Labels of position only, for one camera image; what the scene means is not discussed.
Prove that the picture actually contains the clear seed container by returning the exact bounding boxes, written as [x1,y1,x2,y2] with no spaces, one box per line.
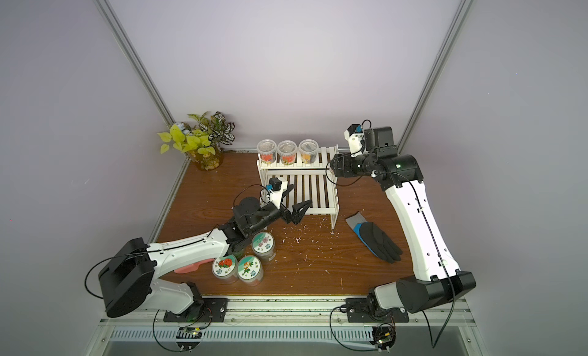
[299,139,319,164]
[277,140,298,165]

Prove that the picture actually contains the clear container red seeds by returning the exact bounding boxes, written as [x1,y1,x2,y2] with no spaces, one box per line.
[257,139,277,165]

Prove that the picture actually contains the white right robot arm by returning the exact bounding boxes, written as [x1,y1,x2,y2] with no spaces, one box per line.
[329,124,476,313]

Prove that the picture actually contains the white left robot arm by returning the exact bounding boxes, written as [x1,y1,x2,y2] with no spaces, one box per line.
[98,198,312,320]

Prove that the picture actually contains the white wooden slatted shelf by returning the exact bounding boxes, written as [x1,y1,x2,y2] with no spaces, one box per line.
[257,146,340,227]

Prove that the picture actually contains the jar with orange flower lid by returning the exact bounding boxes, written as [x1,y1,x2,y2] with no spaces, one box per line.
[237,255,264,286]

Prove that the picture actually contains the jar with strawberry lid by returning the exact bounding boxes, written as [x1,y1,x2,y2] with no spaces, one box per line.
[212,255,239,283]

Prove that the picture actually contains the pink plastic scoop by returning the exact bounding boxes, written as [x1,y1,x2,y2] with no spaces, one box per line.
[174,258,214,274]

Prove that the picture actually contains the black blue garden glove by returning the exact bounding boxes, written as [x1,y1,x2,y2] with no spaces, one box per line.
[345,212,403,263]

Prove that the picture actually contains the green potted plant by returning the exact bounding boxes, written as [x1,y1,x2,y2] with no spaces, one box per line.
[158,112,235,172]

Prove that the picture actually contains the left controller board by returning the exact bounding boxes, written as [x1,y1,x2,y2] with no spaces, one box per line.
[175,326,203,352]

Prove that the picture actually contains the controller board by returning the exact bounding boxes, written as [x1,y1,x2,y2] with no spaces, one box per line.
[371,323,397,353]
[175,326,203,352]

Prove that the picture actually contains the right controller board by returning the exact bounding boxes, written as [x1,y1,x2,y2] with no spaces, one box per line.
[371,323,397,353]

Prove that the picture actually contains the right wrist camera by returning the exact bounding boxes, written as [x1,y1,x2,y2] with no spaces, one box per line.
[344,124,366,157]

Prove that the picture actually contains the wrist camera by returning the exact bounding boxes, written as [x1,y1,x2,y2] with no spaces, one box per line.
[344,124,366,157]
[263,178,295,209]

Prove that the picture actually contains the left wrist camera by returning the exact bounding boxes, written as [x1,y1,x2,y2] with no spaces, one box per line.
[263,178,295,209]

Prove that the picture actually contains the aluminium front rail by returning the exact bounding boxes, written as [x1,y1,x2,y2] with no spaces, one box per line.
[100,296,476,327]

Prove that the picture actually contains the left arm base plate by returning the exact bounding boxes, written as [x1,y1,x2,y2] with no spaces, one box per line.
[163,297,228,323]

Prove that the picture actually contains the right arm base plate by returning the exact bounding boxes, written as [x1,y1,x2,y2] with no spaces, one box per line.
[343,296,410,323]

